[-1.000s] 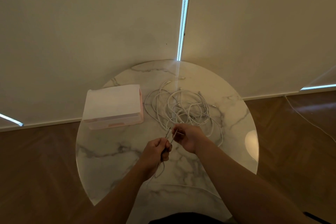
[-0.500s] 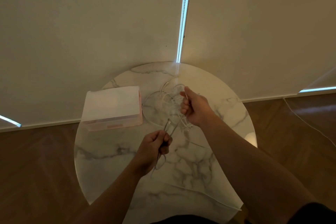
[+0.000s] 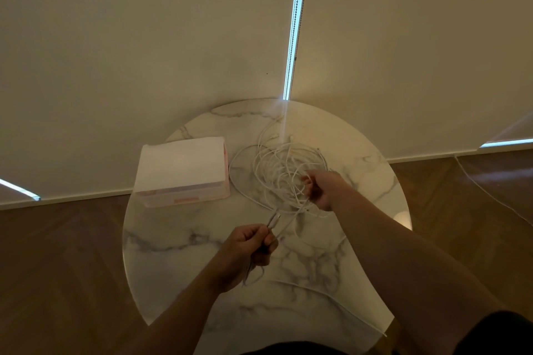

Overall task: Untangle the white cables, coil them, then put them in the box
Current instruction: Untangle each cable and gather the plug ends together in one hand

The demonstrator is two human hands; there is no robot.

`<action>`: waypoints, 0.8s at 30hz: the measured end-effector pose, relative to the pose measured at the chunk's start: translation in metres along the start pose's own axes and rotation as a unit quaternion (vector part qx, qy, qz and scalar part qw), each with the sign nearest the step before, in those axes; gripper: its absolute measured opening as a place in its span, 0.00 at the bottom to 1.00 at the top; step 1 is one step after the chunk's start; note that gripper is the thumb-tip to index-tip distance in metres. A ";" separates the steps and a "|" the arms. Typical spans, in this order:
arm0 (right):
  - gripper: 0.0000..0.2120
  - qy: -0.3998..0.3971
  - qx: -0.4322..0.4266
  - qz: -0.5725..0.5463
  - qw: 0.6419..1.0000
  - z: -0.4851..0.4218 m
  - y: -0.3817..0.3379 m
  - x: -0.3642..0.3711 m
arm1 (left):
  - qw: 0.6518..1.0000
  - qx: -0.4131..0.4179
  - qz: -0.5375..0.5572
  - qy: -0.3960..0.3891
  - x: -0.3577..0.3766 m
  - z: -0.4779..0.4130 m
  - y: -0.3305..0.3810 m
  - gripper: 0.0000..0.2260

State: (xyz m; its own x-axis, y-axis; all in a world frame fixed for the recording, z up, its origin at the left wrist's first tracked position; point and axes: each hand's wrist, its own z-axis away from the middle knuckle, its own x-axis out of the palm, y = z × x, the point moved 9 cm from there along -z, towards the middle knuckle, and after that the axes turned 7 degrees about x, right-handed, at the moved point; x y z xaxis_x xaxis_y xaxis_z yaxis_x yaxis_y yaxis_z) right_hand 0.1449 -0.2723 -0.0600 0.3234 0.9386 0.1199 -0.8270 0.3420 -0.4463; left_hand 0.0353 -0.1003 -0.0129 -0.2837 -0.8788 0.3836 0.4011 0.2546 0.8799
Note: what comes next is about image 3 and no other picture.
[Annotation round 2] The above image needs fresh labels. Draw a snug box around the person's left hand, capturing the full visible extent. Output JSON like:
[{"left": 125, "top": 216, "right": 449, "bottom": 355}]
[{"left": 212, "top": 224, "right": 279, "bottom": 293}]

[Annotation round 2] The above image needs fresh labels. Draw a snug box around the person's right hand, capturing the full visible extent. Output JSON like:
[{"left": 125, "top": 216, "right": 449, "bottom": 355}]
[{"left": 300, "top": 169, "right": 355, "bottom": 212}]

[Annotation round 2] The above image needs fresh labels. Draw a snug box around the long white cable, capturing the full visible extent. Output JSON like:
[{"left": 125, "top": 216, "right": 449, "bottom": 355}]
[{"left": 243, "top": 207, "right": 388, "bottom": 338}]

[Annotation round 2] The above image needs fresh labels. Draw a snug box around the tangle of white cables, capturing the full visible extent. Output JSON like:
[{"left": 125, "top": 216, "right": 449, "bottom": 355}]
[{"left": 228, "top": 115, "right": 349, "bottom": 251}]

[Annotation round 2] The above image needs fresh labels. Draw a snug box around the pink white storage box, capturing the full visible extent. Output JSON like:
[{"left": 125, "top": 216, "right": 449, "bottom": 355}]
[{"left": 133, "top": 136, "right": 231, "bottom": 209}]

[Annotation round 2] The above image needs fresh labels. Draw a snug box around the person's left forearm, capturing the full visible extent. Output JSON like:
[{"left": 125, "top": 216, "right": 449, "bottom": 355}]
[{"left": 120, "top": 271, "right": 234, "bottom": 355}]

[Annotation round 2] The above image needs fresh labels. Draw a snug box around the person's right forearm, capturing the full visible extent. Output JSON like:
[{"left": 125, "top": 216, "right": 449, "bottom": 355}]
[{"left": 333, "top": 188, "right": 513, "bottom": 355}]

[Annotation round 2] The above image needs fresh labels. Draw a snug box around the person's black clothing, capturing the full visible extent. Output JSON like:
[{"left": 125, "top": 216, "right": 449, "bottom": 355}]
[{"left": 241, "top": 311, "right": 533, "bottom": 355}]

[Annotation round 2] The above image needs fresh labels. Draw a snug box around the beige roller blind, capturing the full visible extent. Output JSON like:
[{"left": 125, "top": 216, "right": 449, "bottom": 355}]
[
  {"left": 0, "top": 0, "right": 299, "bottom": 210},
  {"left": 283, "top": 0, "right": 533, "bottom": 164}
]

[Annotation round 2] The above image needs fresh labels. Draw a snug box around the blind bead chain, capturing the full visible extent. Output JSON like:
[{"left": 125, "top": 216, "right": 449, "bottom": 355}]
[{"left": 283, "top": 0, "right": 311, "bottom": 100}]

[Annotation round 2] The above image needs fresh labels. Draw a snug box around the thin white floor cord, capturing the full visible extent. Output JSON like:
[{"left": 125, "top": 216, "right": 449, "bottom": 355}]
[{"left": 454, "top": 155, "right": 533, "bottom": 227}]

